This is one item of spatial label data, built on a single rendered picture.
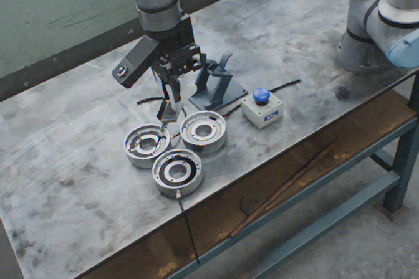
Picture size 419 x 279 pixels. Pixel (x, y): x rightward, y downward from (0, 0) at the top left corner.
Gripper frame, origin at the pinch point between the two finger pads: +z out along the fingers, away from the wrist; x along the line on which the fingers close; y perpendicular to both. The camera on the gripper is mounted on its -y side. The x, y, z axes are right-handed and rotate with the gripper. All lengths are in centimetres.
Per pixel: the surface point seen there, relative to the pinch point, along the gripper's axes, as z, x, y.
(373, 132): 38, -11, 54
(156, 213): 13.3, -12.1, -13.7
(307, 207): 93, 8, 48
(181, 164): 10.4, -6.6, -3.6
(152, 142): 12.2, 4.5, -5.0
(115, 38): 89, 158, 39
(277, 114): 11.4, -7.7, 22.0
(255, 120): 11.1, -6.3, 16.9
